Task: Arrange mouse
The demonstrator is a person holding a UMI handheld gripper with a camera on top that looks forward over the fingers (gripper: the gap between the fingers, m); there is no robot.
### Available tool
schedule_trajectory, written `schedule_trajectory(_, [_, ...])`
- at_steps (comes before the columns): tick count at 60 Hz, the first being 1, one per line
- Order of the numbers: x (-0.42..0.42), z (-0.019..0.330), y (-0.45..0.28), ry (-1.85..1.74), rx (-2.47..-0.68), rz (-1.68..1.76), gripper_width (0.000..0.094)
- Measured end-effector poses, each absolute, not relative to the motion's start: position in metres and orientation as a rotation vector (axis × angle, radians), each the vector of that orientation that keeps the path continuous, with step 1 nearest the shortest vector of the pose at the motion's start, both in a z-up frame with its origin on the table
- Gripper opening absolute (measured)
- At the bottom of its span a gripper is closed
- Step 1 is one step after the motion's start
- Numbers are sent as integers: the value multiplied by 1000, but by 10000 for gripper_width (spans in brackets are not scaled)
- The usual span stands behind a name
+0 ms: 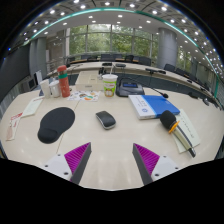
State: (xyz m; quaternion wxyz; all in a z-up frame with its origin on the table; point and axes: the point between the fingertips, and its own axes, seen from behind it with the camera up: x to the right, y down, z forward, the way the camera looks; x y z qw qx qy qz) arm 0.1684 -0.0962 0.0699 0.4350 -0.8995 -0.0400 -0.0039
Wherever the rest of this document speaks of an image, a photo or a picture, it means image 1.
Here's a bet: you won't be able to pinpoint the white paper cup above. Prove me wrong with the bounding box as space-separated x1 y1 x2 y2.
39 79 52 99

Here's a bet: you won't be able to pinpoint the black mouse pad with wrist rest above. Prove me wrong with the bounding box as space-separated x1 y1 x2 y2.
37 106 76 145

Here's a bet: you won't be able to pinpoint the black desk conference microphone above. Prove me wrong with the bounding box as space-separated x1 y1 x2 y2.
115 77 170 99

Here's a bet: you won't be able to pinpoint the handheld microphone with foam head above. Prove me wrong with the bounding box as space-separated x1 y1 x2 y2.
159 109 197 159

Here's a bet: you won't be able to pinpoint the ceiling lights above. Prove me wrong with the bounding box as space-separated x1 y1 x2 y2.
6 0 224 73

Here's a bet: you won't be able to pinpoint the black office chairs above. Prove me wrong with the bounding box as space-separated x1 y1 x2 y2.
66 53 214 101

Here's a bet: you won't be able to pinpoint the black computer mouse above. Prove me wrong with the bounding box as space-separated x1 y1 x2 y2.
95 110 117 131

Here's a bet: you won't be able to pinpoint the white compartment box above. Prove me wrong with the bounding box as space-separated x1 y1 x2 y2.
74 70 104 92

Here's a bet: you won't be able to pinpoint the grey monitor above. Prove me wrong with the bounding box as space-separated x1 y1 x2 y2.
21 77 38 94

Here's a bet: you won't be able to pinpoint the blue and white book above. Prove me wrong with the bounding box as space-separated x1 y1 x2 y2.
128 94 181 120

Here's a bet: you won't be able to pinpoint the red thermos bottle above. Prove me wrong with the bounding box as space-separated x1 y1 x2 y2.
56 64 72 99

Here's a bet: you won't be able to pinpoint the white lidded mug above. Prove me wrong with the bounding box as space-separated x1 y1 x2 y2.
48 79 62 98

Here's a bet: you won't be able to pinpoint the printed paper cup with straw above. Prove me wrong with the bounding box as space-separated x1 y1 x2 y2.
101 65 119 98

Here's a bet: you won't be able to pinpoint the white standing appliance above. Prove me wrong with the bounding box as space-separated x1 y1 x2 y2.
34 69 44 86

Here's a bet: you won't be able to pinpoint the white printed paper sheet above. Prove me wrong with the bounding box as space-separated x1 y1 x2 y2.
20 96 45 118

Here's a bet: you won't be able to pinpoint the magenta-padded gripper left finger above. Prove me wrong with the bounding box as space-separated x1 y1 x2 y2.
43 141 93 185

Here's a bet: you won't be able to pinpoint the colourful sticker sheet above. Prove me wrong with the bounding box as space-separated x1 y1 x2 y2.
67 90 101 102

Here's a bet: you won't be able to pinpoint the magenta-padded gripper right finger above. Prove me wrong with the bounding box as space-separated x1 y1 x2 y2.
131 143 183 186

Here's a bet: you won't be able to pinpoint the red and white leaflet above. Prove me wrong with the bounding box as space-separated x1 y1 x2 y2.
5 112 24 142

